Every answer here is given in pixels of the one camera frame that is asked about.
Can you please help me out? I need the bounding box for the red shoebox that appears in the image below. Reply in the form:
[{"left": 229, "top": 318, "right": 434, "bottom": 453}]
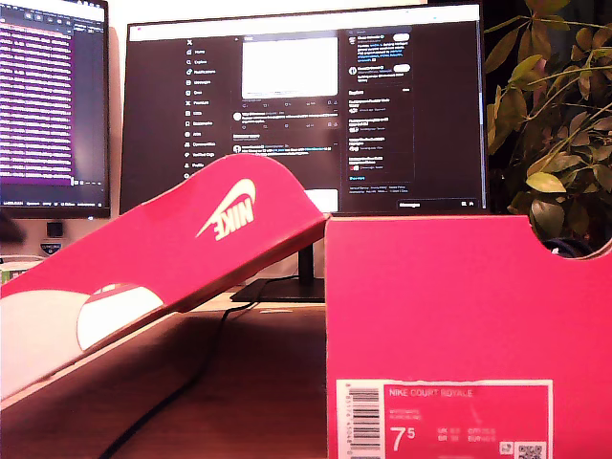
[{"left": 0, "top": 153, "right": 612, "bottom": 459}]

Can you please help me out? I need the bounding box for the white flat box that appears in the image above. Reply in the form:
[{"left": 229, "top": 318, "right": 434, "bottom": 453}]
[{"left": 0, "top": 255, "right": 45, "bottom": 270}]

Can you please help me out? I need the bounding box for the large black computer monitor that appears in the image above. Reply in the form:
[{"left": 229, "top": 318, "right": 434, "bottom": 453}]
[{"left": 119, "top": 3, "right": 490, "bottom": 303}]

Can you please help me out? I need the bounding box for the green leafy plant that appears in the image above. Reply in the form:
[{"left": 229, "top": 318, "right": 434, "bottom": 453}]
[{"left": 483, "top": 0, "right": 612, "bottom": 254}]

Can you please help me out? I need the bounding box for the monitor with purple text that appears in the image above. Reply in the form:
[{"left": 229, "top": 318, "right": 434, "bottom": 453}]
[{"left": 0, "top": 0, "right": 112, "bottom": 220}]

